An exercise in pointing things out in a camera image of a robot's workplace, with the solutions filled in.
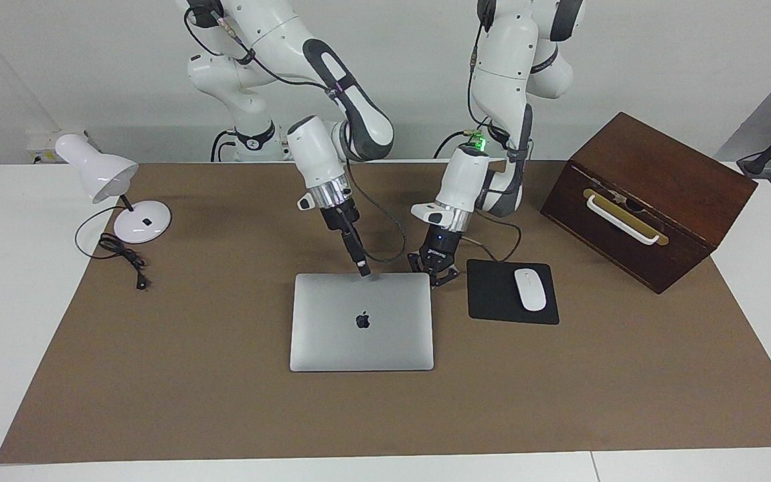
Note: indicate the black mouse pad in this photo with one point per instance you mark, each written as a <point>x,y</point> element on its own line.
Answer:
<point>492,294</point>

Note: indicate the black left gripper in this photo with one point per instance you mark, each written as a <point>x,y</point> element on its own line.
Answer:
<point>442,244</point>

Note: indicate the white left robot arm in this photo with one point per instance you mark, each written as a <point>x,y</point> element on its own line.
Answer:
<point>506,73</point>

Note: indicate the white desk lamp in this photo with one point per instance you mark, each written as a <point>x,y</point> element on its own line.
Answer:
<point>101,171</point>

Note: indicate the grey apple laptop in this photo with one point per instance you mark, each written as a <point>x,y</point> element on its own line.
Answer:
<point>359,348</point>

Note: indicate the brown table mat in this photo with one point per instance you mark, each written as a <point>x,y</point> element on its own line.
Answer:
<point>158,402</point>

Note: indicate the dark wooden box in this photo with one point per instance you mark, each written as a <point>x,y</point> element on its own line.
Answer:
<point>666,161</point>

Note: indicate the white computer mouse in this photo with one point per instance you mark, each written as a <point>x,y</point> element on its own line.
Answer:
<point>531,289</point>

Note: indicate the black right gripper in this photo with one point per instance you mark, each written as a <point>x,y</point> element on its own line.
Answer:
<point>338,219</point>

